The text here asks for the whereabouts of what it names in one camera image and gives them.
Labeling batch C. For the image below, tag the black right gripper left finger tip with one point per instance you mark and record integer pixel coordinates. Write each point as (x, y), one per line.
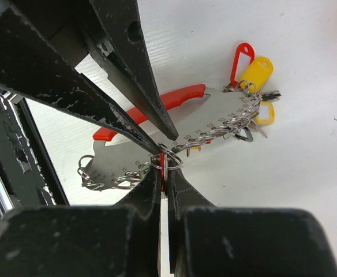
(116, 240)

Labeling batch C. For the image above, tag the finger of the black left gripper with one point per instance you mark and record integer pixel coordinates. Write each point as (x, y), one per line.
(114, 37)
(31, 67)

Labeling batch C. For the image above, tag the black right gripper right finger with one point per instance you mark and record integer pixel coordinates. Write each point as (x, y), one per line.
(206, 240)

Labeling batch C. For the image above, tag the silver key with red tag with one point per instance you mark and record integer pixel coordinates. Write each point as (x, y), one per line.
(165, 162)

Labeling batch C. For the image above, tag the black key tag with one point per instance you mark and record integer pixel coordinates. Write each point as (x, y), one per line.
(243, 134)

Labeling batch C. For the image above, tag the red key tag on organizer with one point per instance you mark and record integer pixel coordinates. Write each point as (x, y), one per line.
(243, 57)

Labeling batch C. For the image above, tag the yellow key tag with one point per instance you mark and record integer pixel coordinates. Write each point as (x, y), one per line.
(256, 74)

